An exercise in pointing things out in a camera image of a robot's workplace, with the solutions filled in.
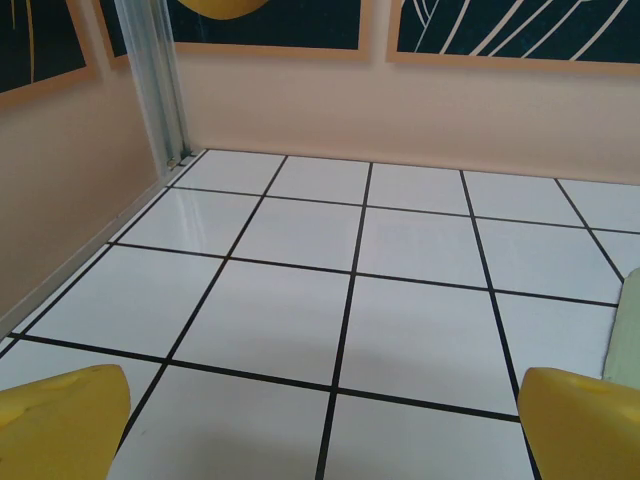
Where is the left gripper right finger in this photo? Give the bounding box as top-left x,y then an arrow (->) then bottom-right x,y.
517,367 -> 640,480

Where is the light green cloth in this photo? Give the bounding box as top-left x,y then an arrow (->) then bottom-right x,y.
602,267 -> 640,390

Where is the aluminium table edge strip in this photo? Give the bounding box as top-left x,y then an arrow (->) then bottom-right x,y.
0,149 -> 209,334

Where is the wall panel with orange oval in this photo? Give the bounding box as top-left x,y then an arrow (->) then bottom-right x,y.
94,0 -> 372,64

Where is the aluminium corner post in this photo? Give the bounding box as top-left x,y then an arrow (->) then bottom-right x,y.
113,0 -> 197,172

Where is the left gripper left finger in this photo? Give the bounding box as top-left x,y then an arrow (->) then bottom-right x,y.
0,363 -> 132,480

